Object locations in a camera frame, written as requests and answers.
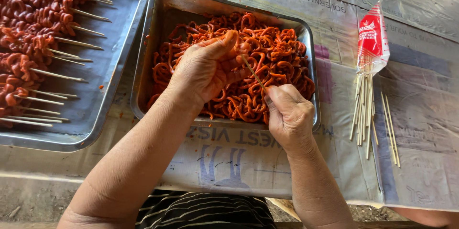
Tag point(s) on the deep steel tray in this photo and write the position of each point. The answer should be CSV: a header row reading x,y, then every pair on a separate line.
x,y
168,10

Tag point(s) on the thin bamboo skewer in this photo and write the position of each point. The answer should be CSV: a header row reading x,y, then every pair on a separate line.
x,y
254,74

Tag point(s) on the person's black striped shirt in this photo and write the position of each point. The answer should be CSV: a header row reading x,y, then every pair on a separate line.
x,y
200,211

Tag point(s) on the printed plastic table cover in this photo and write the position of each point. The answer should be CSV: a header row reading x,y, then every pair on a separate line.
x,y
247,161

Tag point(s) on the heap of orange marinated intestines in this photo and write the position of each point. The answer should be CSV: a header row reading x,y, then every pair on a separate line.
x,y
279,64

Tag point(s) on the bundle of bamboo sticks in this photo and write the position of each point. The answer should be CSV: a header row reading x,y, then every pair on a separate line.
x,y
364,110

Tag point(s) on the pale marinated intestine piece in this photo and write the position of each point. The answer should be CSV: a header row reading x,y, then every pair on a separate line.
x,y
244,49

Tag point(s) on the person's bare leg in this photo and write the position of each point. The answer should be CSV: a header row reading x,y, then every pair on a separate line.
x,y
430,218

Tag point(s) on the person's right hand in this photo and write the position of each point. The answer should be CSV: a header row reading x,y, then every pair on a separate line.
x,y
292,118

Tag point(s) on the loose bamboo skewer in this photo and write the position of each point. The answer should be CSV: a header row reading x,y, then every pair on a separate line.
x,y
393,132
389,130

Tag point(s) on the flat steel tray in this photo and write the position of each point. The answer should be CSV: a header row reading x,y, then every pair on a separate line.
x,y
96,85

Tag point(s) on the red white plastic skewer packet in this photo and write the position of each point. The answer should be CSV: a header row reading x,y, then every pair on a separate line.
x,y
371,39

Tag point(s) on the row of skewered intestine sticks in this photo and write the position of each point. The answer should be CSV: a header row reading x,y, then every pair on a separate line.
x,y
32,17

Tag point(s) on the person's left hand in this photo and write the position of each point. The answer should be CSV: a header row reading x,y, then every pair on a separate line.
x,y
200,71

